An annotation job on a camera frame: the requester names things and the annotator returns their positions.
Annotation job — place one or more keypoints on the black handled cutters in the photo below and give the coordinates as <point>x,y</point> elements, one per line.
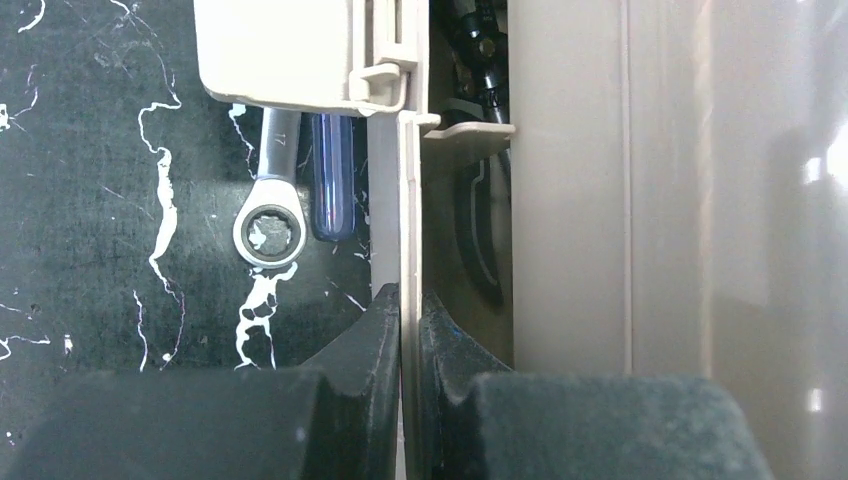
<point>480,58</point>

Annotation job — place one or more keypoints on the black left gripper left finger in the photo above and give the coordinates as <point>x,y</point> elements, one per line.
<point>335,416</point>

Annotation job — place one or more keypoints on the blue handled screwdriver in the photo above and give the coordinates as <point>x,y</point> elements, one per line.
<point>333,199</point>

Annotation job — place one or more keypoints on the beige translucent plastic toolbox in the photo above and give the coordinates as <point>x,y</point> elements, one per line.
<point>679,181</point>

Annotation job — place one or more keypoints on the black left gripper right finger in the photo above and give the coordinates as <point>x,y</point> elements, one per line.
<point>487,421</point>

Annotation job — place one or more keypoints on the silver combination wrench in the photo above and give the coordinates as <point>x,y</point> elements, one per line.
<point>274,191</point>

